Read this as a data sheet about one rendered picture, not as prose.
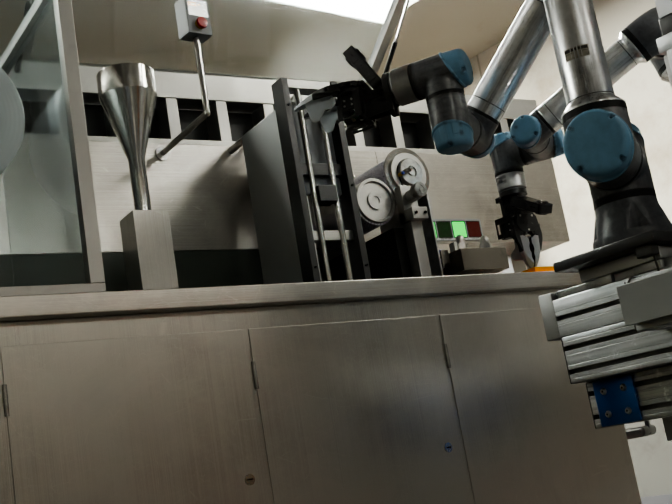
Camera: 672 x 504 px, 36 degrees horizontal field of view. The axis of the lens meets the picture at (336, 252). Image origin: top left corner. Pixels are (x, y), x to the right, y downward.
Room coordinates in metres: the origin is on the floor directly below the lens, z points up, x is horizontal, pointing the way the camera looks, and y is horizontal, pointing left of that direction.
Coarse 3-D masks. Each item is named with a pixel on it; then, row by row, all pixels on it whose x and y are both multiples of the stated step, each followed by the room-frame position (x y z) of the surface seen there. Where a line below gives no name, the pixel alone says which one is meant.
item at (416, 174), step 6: (402, 162) 2.63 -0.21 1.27; (408, 162) 2.64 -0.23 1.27; (414, 162) 2.65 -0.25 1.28; (402, 168) 2.62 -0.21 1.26; (414, 168) 2.65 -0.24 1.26; (420, 168) 2.66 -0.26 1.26; (408, 174) 2.64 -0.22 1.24; (414, 174) 2.65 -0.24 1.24; (420, 174) 2.66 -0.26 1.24; (402, 180) 2.63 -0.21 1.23; (408, 180) 2.63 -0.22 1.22; (414, 180) 2.64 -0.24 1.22; (420, 180) 2.65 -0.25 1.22
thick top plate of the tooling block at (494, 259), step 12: (456, 252) 2.70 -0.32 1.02; (468, 252) 2.70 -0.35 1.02; (480, 252) 2.72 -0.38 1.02; (492, 252) 2.74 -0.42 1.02; (504, 252) 2.77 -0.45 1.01; (456, 264) 2.71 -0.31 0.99; (468, 264) 2.69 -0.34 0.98; (480, 264) 2.71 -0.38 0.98; (492, 264) 2.74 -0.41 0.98; (504, 264) 2.76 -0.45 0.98
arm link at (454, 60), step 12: (420, 60) 1.87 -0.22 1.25; (432, 60) 1.85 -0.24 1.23; (444, 60) 1.84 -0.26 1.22; (456, 60) 1.83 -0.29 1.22; (468, 60) 1.87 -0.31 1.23; (408, 72) 1.87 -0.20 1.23; (420, 72) 1.86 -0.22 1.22; (432, 72) 1.85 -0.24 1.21; (444, 72) 1.84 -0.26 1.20; (456, 72) 1.84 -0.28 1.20; (468, 72) 1.85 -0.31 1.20; (420, 84) 1.87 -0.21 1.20; (432, 84) 1.85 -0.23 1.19; (444, 84) 1.84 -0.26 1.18; (456, 84) 1.85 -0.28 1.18; (468, 84) 1.86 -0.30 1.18; (420, 96) 1.89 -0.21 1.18
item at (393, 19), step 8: (400, 0) 2.84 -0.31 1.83; (408, 0) 2.86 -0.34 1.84; (392, 8) 2.86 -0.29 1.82; (400, 8) 2.86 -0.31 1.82; (392, 16) 2.87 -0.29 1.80; (392, 24) 2.90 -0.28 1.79; (400, 24) 2.90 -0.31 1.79; (384, 32) 2.91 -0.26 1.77; (392, 32) 2.92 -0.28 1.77; (384, 40) 2.93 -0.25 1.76; (384, 48) 2.96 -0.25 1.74; (392, 48) 2.95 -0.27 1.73; (376, 56) 2.97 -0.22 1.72; (392, 56) 2.96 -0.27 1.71; (376, 64) 2.99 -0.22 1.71; (376, 72) 3.02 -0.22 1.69; (384, 72) 3.00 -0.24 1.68
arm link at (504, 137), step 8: (496, 136) 2.54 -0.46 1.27; (504, 136) 2.53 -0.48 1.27; (496, 144) 2.54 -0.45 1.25; (504, 144) 2.53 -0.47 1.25; (512, 144) 2.53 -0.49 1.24; (496, 152) 2.54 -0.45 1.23; (504, 152) 2.53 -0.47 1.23; (512, 152) 2.53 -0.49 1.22; (496, 160) 2.55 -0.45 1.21; (504, 160) 2.53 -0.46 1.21; (512, 160) 2.53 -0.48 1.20; (520, 160) 2.53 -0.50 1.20; (496, 168) 2.55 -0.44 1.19; (504, 168) 2.54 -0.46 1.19; (512, 168) 2.53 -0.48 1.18; (520, 168) 2.54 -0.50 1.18; (496, 176) 2.56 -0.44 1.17
